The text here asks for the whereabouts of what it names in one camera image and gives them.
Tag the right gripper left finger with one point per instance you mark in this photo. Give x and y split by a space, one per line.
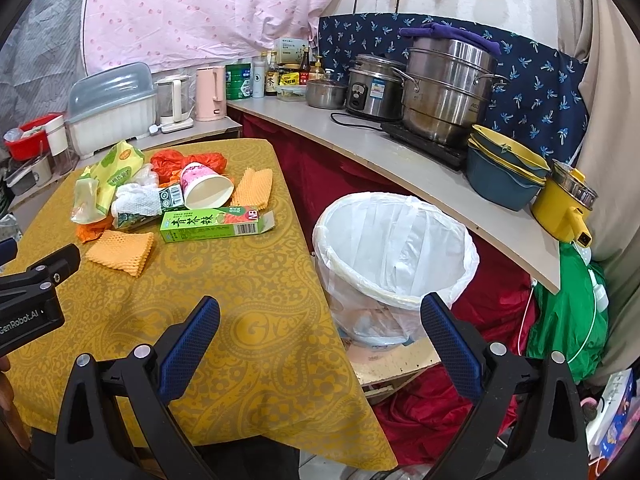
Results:
92 440

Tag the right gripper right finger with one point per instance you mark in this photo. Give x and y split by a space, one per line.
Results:
548 440

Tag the orange snack wrapper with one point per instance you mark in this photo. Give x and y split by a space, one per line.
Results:
89 232

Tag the orange foam net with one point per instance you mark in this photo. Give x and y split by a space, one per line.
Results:
254 189
122 251

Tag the green yellow snack bag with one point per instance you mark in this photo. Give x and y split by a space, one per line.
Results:
96 187

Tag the white paper towel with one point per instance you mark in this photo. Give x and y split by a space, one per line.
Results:
133 198

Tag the green tea box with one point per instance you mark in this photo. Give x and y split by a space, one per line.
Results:
214 223

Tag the red plastic bag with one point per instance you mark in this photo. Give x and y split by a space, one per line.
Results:
168 164

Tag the pink paper cup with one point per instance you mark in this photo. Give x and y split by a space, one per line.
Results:
204 188

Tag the green white milk carton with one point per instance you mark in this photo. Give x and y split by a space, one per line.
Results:
171 198

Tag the white lined trash bin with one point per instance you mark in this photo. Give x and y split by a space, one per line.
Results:
378 254

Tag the green plastic bag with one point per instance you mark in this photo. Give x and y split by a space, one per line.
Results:
574 320

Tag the dark red curtain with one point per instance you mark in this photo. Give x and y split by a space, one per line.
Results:
423 418

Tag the wooden board under bin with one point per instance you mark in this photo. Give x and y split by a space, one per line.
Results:
381 373

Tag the red plastic basin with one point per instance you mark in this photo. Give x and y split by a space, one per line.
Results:
35 144

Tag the white lidded jar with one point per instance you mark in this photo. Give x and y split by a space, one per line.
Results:
56 135

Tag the yellow paisley tablecloth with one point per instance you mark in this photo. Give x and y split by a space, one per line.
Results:
239 329

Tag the yellow electric pot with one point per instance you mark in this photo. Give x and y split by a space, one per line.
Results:
564 204

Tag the white dish rack grey lid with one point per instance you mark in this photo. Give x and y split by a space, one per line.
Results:
111 106

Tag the white glass kettle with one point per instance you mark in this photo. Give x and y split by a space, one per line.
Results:
174 109

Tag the stacked blue yellow basins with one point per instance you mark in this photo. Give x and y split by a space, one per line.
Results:
502 170

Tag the black induction cooker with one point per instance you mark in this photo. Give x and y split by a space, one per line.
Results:
454 158

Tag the pink electric kettle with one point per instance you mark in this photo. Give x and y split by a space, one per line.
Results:
210 94

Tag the green tin can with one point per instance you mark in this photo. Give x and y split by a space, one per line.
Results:
238 81

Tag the blue floral cloth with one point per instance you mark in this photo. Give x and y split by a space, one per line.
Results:
540 107

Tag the pink dotted sheet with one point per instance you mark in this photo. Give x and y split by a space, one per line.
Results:
173 34

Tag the soy sauce bottle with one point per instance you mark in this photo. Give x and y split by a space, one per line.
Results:
272 74

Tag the white thermos bottle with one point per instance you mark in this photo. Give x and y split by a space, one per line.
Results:
259 73

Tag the large steel steamer pot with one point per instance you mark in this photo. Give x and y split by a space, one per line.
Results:
447 85

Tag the small steel pot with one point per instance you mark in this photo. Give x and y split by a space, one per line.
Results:
326 94

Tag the steel rice cooker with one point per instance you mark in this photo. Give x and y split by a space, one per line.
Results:
375 88

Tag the purple cloth on pot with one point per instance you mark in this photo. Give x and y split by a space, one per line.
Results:
440 31

